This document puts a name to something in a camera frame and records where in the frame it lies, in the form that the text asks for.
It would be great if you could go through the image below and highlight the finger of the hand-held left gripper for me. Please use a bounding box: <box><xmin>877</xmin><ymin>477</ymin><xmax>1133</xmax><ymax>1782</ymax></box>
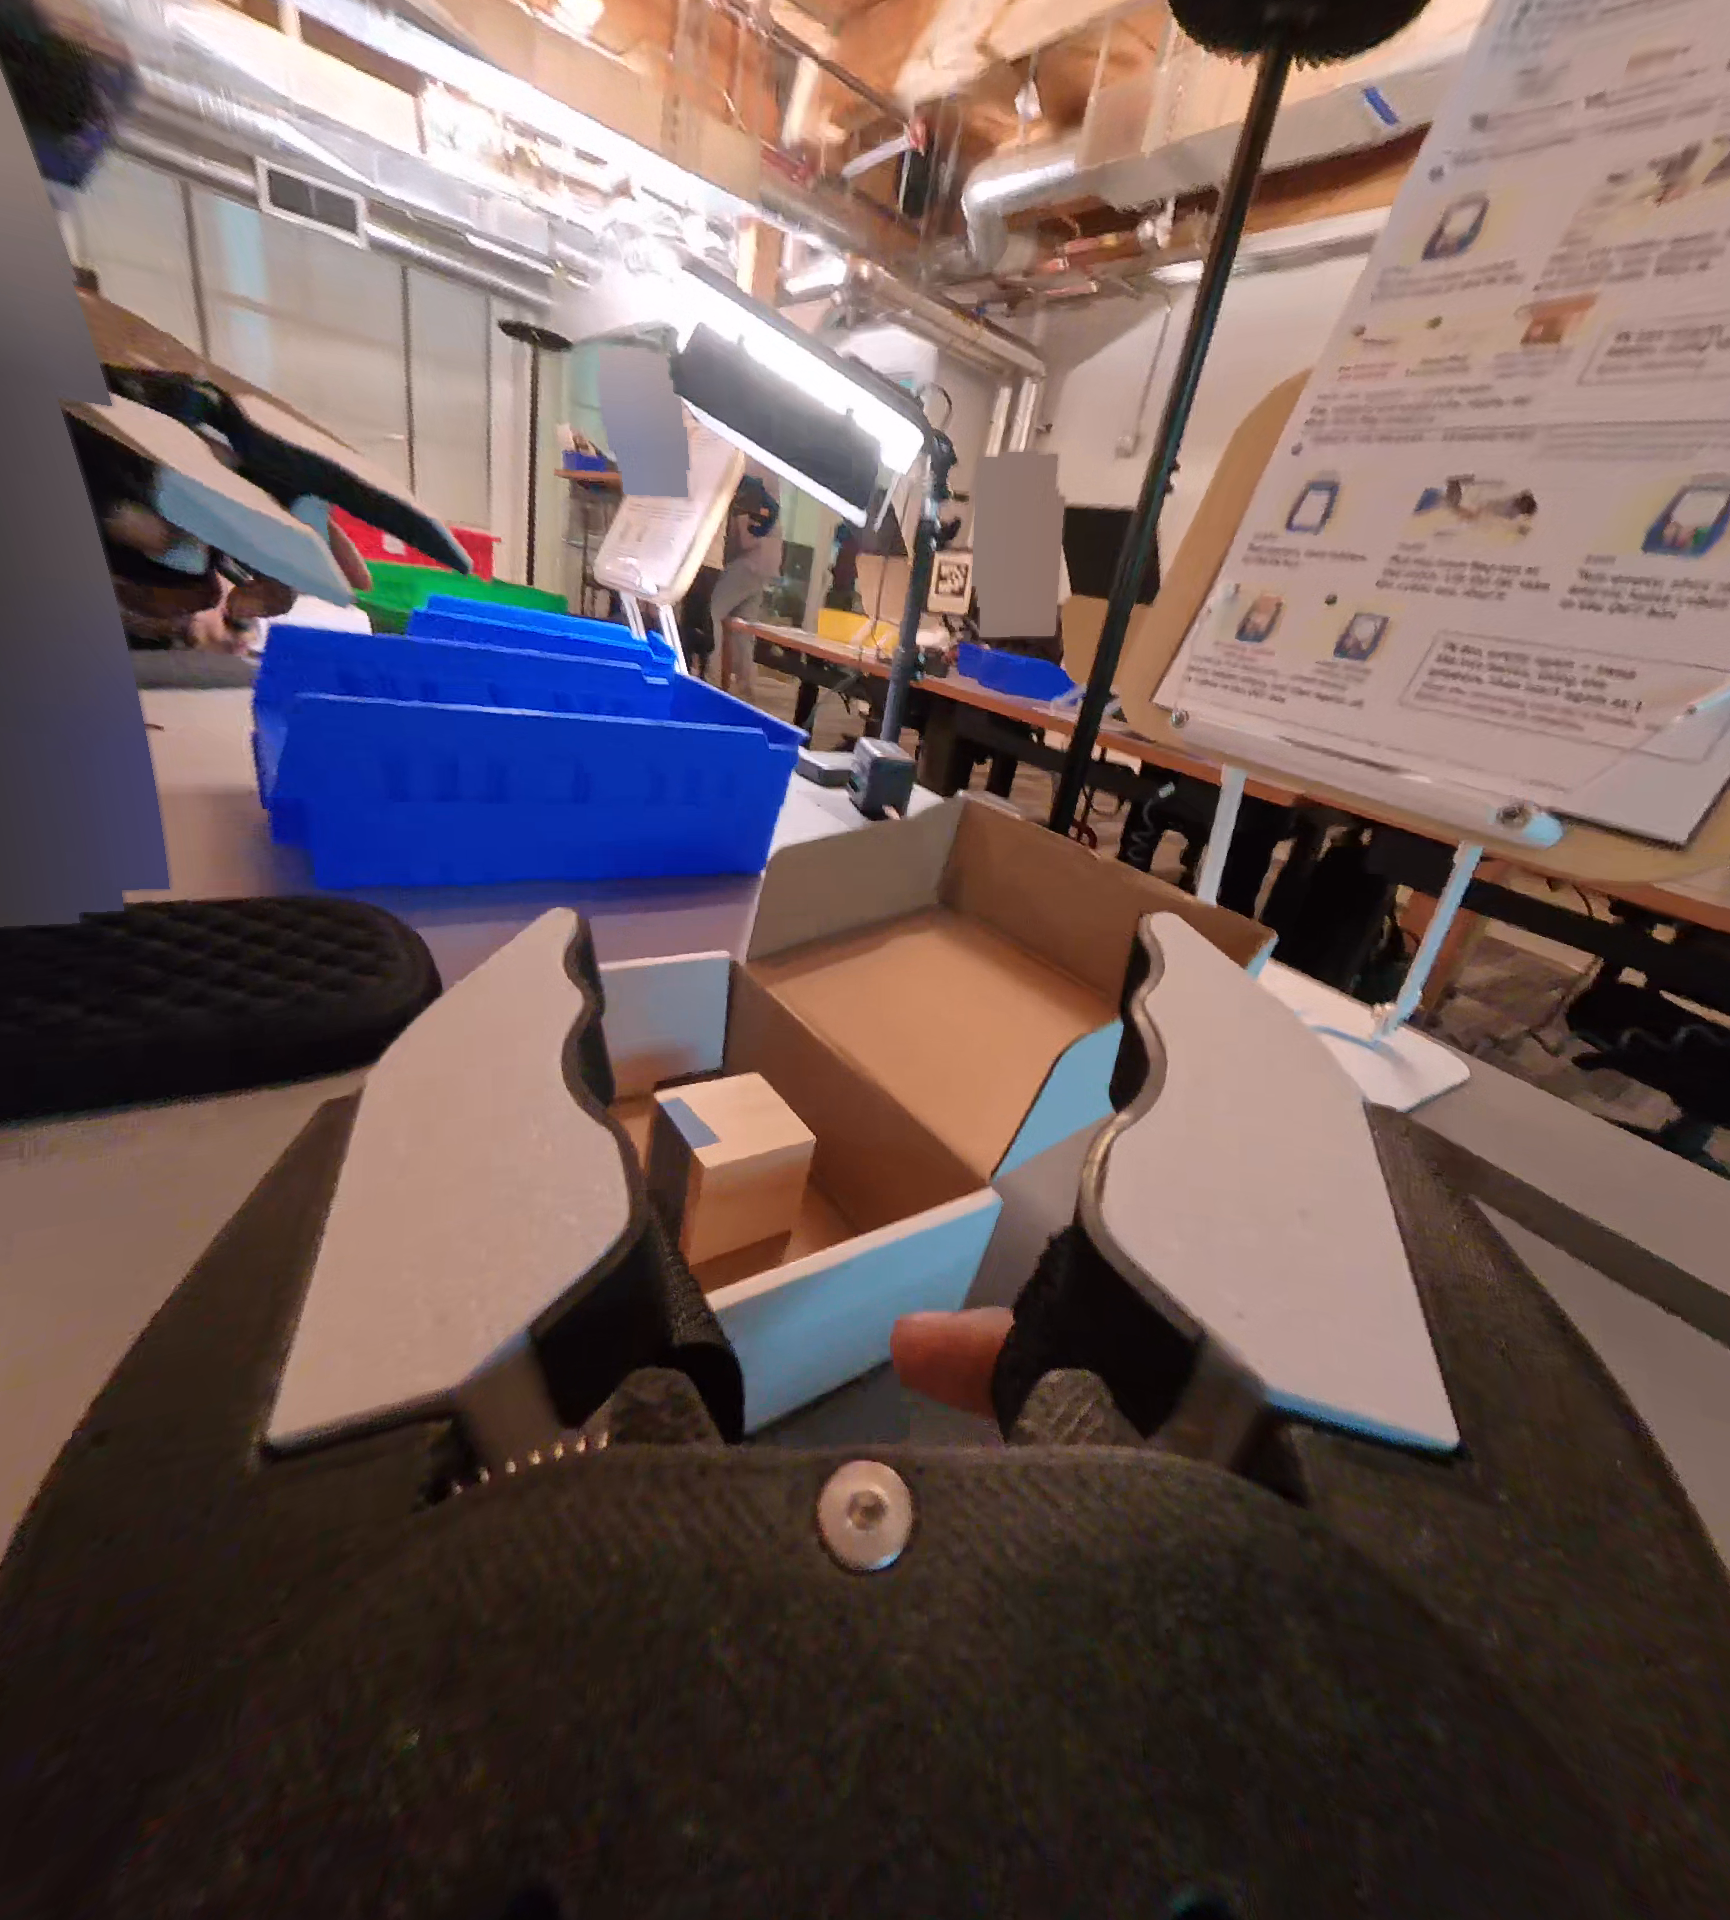
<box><xmin>64</xmin><ymin>396</ymin><xmax>361</xmax><ymax>611</ymax></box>
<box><xmin>197</xmin><ymin>374</ymin><xmax>478</xmax><ymax>579</ymax></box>

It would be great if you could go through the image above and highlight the small blue bin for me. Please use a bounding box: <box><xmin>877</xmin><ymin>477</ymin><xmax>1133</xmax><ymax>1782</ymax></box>
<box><xmin>955</xmin><ymin>640</ymin><xmax>1081</xmax><ymax>709</ymax></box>

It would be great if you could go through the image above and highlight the grey desk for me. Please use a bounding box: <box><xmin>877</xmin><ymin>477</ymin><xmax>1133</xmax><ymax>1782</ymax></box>
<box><xmin>0</xmin><ymin>682</ymin><xmax>1730</xmax><ymax>1773</ymax></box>

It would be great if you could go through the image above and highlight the green plastic bin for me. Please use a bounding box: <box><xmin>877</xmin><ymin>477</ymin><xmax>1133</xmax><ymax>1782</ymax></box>
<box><xmin>352</xmin><ymin>556</ymin><xmax>572</xmax><ymax>637</ymax></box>

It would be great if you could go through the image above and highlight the white board stand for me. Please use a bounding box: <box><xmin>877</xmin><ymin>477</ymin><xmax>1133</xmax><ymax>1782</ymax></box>
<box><xmin>1193</xmin><ymin>764</ymin><xmax>1471</xmax><ymax>1116</ymax></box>

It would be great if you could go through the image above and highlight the instruction sheet board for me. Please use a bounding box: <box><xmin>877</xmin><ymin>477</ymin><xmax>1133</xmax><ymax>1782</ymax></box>
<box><xmin>1109</xmin><ymin>0</ymin><xmax>1730</xmax><ymax>891</ymax></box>

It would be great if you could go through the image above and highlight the red plastic bin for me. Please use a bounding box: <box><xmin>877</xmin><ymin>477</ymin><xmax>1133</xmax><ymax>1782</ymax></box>
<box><xmin>328</xmin><ymin>507</ymin><xmax>503</xmax><ymax>583</ymax></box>

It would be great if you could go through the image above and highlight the black quilted pad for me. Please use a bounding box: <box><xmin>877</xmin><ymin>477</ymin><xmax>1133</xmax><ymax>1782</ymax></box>
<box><xmin>0</xmin><ymin>894</ymin><xmax>445</xmax><ymax>1140</ymax></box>

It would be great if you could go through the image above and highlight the silver air duct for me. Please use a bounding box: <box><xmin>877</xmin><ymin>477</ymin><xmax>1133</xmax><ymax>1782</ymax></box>
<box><xmin>955</xmin><ymin>83</ymin><xmax>1423</xmax><ymax>290</ymax></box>

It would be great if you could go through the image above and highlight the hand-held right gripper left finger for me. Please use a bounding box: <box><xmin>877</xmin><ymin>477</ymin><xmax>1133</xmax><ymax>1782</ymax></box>
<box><xmin>265</xmin><ymin>906</ymin><xmax>749</xmax><ymax>1470</ymax></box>

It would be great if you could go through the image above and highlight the small cardboard box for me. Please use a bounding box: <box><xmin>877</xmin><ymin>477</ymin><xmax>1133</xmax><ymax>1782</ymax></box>
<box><xmin>598</xmin><ymin>951</ymin><xmax>1007</xmax><ymax>1438</ymax></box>

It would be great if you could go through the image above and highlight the large cardboard box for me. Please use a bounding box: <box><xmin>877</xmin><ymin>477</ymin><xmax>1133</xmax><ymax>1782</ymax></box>
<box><xmin>742</xmin><ymin>792</ymin><xmax>1282</xmax><ymax>1206</ymax></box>

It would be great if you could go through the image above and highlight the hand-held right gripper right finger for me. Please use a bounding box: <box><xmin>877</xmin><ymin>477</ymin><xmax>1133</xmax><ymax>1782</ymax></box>
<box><xmin>989</xmin><ymin>912</ymin><xmax>1462</xmax><ymax>1470</ymax></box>

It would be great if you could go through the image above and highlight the light panel stand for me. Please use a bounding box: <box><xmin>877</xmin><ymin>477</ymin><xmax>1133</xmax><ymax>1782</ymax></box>
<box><xmin>842</xmin><ymin>432</ymin><xmax>963</xmax><ymax>823</ymax></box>

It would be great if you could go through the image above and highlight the small instruction sheet stand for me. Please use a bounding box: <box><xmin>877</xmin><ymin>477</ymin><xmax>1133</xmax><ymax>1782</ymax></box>
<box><xmin>592</xmin><ymin>421</ymin><xmax>751</xmax><ymax>649</ymax></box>

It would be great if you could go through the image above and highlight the studio light panel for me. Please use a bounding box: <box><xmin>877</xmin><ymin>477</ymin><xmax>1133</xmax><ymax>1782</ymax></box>
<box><xmin>666</xmin><ymin>318</ymin><xmax>947</xmax><ymax>531</ymax></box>

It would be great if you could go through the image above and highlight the blue plastic bin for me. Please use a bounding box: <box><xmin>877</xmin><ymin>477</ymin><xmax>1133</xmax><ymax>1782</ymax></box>
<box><xmin>251</xmin><ymin>620</ymin><xmax>775</xmax><ymax>741</ymax></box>
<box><xmin>407</xmin><ymin>595</ymin><xmax>685</xmax><ymax>680</ymax></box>
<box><xmin>262</xmin><ymin>682</ymin><xmax>810</xmax><ymax>892</ymax></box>

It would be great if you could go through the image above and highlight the person's right hand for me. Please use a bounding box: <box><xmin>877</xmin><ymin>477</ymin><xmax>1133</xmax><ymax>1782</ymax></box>
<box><xmin>890</xmin><ymin>1306</ymin><xmax>1019</xmax><ymax>1422</ymax></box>

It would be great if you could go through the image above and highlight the person's left hand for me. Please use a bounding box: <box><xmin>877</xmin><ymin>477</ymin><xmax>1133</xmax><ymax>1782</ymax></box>
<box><xmin>106</xmin><ymin>511</ymin><xmax>305</xmax><ymax>650</ymax></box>

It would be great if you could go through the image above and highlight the wooden block with blue tape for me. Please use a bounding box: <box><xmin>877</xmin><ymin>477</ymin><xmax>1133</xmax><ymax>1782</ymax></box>
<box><xmin>651</xmin><ymin>1070</ymin><xmax>821</xmax><ymax>1274</ymax></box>

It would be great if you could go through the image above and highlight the black pole with round top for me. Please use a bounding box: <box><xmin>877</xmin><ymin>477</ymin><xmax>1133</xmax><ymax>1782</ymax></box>
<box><xmin>1049</xmin><ymin>0</ymin><xmax>1433</xmax><ymax>836</ymax></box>

